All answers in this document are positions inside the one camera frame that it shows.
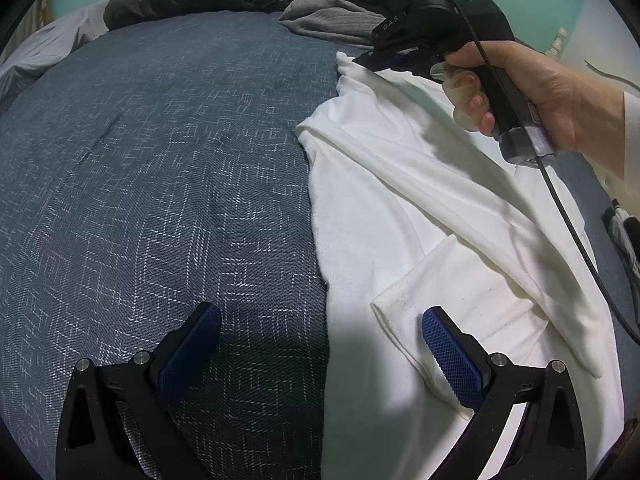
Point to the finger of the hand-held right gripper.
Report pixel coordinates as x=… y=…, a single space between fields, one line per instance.
x=390 y=60

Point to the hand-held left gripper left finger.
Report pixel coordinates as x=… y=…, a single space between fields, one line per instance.
x=192 y=350

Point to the black garment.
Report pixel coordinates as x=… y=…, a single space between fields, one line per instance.
x=495 y=15

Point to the folded black and white clothes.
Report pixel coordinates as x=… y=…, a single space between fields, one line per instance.
x=625 y=235

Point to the grey ribbed garment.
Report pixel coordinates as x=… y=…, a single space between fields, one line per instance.
x=330 y=17

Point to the cream tufted headboard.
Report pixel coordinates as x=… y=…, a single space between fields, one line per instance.
x=600 y=55

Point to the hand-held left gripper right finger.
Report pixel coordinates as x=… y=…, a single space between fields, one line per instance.
x=450 y=360

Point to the person's right hand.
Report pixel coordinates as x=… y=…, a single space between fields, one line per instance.
x=545 y=80

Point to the white long-sleeve shirt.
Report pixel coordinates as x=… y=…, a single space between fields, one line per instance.
x=400 y=210

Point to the blue woven bed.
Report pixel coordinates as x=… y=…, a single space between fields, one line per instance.
x=150 y=185

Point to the light grey sheet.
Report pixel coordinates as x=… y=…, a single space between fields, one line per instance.
x=45 y=45

